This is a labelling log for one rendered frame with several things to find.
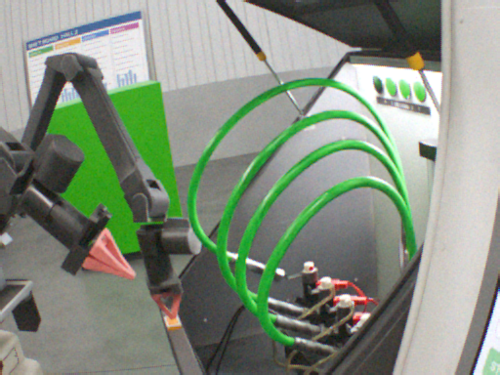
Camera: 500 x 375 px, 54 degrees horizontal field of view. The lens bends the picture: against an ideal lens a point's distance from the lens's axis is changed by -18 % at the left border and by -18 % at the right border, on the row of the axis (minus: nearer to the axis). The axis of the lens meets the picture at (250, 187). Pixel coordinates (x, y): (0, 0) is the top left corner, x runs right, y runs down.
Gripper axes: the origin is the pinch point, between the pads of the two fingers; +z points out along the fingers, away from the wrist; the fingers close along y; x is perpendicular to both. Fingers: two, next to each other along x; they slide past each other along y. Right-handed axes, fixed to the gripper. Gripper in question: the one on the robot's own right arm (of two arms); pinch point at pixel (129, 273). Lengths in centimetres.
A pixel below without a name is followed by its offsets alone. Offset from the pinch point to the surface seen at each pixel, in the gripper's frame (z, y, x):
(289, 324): 22.6, 7.5, -0.4
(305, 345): 23.4, 9.0, -8.1
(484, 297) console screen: 26, 31, -30
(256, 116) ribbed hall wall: 72, -40, 670
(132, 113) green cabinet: -38, -56, 334
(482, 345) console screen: 29, 28, -32
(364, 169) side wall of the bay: 34, 28, 55
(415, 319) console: 28.7, 22.6, -16.9
